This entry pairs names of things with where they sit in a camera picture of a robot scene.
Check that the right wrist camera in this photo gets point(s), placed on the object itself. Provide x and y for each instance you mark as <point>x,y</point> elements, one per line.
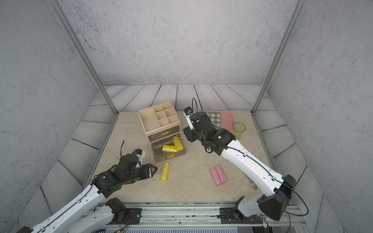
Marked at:
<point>188,112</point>

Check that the grey translucent drawer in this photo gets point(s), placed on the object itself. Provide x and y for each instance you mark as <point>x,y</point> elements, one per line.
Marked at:
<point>160,156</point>
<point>164,134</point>

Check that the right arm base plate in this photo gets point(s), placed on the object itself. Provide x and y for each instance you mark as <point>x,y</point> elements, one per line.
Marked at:
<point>230,217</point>

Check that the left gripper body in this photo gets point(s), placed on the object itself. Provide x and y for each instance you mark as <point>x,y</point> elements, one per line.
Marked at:
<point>143,172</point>

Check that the right aluminium frame post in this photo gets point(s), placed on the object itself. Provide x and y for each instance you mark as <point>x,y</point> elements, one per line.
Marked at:
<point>300,5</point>

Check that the green checkered cloth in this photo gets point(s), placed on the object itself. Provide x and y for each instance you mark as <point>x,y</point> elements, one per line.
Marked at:
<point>215,118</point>

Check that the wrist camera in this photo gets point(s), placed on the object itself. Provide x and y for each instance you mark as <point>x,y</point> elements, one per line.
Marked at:
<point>140,154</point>
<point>188,112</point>

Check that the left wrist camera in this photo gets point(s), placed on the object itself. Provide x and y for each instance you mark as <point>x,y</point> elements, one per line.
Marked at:
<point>140,154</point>

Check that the pink bag roll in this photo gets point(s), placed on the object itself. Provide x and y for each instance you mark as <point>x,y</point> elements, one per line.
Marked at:
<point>221,174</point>
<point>215,177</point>

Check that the aluminium frame post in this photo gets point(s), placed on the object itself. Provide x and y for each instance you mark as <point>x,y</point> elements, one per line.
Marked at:
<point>300,5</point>
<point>65,24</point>

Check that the beige drawer organizer cabinet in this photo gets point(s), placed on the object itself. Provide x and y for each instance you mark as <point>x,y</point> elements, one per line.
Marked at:
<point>158,118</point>

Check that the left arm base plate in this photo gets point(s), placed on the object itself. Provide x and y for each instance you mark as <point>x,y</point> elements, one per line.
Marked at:
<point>129,216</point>

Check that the metal fork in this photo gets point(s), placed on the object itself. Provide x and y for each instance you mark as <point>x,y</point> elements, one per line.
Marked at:
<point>253,184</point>

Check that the pink plastic tray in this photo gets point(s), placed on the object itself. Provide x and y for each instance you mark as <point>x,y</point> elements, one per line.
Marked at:
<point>226,121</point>

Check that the left aluminium frame post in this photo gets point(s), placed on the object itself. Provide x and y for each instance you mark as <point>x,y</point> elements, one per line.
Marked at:
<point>65,24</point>

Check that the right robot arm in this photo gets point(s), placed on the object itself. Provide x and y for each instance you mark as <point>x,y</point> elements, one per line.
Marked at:
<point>276,189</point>

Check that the yellow bag roll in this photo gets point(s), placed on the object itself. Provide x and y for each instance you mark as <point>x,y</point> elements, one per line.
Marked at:
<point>178,144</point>
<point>165,172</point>
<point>169,148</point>

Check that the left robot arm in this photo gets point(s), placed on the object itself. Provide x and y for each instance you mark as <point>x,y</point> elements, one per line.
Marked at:
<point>93,207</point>

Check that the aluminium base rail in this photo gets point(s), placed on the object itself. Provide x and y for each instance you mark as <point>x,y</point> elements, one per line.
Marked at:
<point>199,218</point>

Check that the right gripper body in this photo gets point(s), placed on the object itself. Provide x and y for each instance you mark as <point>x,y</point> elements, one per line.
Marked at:
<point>191,133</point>

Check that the green translucent cup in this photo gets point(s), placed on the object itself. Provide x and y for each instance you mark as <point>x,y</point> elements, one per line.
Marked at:
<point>239,128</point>

